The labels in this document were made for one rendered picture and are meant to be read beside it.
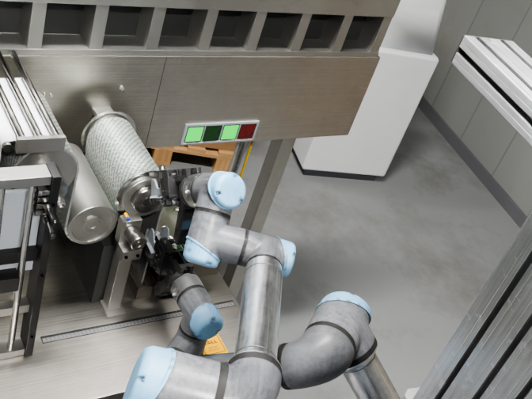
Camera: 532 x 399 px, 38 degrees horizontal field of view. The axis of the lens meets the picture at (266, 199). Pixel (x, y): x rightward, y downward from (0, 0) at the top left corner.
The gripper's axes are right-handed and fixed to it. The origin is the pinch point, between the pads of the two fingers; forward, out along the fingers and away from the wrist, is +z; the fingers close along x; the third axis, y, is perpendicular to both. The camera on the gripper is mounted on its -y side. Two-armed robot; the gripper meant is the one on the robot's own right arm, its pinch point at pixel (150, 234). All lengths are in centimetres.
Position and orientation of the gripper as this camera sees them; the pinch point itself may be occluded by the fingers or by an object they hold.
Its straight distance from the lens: 202.1
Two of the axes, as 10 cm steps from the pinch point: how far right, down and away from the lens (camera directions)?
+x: -8.4, 1.0, -5.4
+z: -4.7, -6.3, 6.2
